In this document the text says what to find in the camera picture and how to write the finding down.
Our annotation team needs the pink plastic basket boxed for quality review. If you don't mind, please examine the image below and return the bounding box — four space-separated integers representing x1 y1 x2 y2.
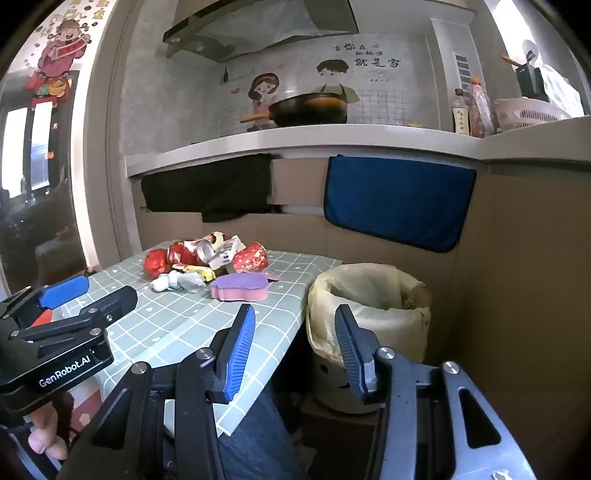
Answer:
494 98 573 132

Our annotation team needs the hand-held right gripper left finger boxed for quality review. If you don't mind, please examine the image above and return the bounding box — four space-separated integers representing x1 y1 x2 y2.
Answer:
60 304 257 480

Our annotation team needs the red printed snack bag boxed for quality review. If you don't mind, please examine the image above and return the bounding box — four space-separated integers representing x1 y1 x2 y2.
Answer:
168 240 204 267

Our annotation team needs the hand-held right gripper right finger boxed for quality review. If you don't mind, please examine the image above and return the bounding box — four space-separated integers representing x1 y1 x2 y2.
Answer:
333 304 539 480

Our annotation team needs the red crumpled wrapper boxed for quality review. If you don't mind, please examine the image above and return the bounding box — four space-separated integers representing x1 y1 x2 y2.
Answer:
144 249 171 278

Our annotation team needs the white trash bin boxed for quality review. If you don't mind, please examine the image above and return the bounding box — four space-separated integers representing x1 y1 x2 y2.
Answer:
307 342 385 416

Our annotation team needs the grey range hood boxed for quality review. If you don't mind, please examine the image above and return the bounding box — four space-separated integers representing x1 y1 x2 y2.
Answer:
163 0 360 63

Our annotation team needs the black cloth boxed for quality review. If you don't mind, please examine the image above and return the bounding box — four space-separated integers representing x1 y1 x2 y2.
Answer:
141 154 273 223

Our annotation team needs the clear sauce bottle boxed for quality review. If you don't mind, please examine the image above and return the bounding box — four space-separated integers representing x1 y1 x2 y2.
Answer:
451 89 469 134

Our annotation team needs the white printed tissue pack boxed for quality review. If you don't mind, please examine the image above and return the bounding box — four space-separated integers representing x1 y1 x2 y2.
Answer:
210 235 245 268

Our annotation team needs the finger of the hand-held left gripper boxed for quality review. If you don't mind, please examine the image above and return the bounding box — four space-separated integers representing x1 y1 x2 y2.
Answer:
0 275 90 333
14 286 138 352

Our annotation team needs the white kitchen counter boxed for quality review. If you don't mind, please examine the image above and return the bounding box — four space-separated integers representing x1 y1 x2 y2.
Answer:
126 117 591 178

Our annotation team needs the white towel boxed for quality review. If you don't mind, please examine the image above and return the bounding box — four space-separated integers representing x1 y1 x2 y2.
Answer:
540 65 585 118

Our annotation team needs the green checked tablecloth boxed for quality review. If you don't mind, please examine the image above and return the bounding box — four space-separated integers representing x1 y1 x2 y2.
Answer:
69 237 343 437

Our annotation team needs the red paper cup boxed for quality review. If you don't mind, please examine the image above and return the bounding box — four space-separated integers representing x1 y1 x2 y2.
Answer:
233 242 269 274

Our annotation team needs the red festive window sticker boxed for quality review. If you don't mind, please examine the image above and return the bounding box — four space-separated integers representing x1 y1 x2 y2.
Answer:
25 0 109 109

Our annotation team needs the purple pink brush toy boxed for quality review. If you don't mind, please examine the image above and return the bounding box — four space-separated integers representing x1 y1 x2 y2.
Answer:
210 272 271 303

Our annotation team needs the white vent grille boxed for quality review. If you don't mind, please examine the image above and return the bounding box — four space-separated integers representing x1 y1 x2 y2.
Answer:
455 54 471 90

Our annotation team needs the person's left hand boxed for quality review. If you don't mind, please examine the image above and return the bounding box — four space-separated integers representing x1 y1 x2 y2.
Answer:
28 401 70 461

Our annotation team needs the black wok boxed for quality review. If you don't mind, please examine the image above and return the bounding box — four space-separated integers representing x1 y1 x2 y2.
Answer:
241 92 349 127

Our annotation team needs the cartoon wall sticker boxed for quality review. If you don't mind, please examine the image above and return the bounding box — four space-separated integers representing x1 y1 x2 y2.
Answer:
231 39 404 134

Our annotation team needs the blue cloth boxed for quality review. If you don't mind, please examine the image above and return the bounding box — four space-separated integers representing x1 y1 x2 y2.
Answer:
323 155 477 254

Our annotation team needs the white blue wrapper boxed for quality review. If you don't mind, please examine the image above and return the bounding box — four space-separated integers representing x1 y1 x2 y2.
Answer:
151 270 208 294

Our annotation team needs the person's jeans leg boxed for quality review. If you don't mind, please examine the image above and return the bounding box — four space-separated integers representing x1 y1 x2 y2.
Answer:
217 378 310 480

